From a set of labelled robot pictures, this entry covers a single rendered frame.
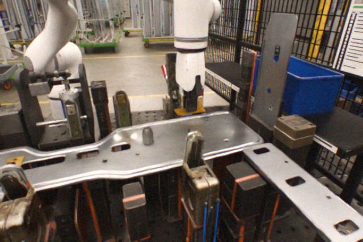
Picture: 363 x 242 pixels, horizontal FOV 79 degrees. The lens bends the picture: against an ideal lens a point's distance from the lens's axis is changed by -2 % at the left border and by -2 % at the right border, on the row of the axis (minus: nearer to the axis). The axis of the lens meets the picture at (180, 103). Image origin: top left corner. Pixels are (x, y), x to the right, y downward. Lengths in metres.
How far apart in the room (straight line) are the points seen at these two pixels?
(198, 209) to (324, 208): 0.25
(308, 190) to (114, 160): 0.45
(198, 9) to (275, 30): 0.28
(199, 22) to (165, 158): 0.34
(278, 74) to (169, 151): 0.39
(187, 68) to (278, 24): 0.31
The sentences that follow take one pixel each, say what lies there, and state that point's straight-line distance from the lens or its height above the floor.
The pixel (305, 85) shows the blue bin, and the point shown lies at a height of 1.13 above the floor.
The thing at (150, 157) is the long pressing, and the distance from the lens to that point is 0.60.
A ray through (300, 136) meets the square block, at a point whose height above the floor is 1.04.
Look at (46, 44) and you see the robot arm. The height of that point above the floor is 1.22.
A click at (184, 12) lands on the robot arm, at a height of 1.35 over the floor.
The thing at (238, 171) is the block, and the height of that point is 0.98.
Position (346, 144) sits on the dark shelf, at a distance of 0.73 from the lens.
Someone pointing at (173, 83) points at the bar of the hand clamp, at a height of 1.11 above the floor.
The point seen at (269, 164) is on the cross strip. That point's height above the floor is 1.00.
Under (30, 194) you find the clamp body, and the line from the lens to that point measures 0.53.
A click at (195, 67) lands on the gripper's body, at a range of 0.55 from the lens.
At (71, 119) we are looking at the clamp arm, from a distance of 0.74.
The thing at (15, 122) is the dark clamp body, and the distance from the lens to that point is 0.81.
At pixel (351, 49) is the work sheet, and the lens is 0.92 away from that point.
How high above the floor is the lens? 1.37
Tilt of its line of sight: 25 degrees down
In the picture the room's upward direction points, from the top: straight up
